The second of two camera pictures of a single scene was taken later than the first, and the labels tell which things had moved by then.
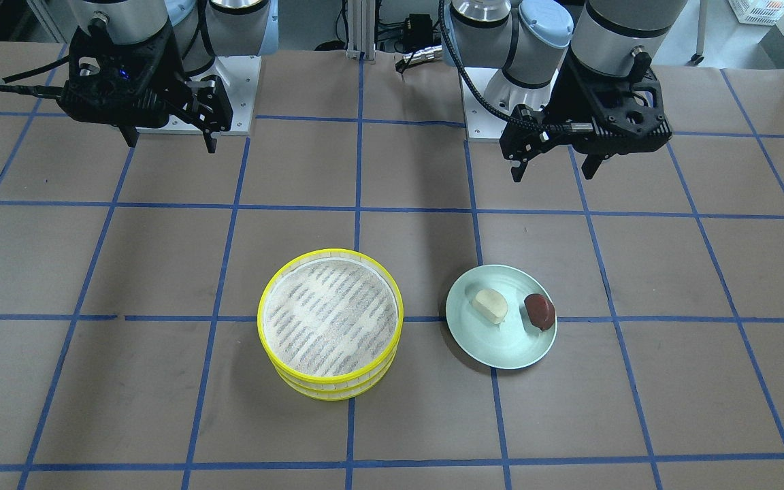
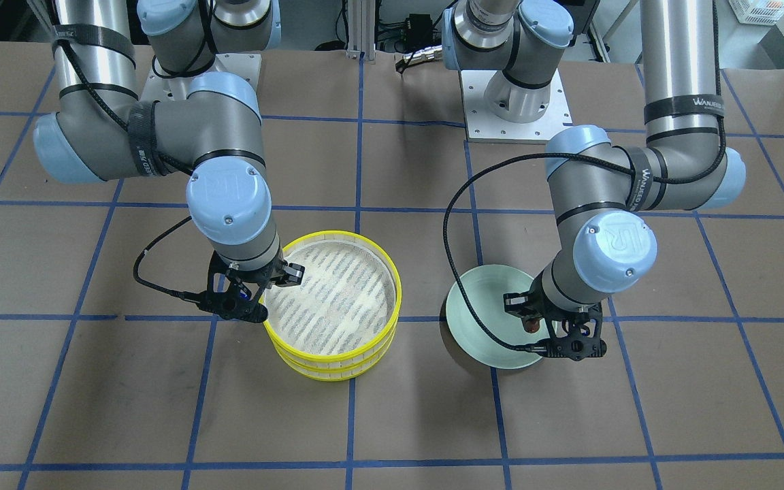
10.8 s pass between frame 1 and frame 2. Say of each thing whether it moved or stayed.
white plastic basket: stayed
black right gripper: moved
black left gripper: moved
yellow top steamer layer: moved
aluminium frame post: stayed
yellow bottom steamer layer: moved
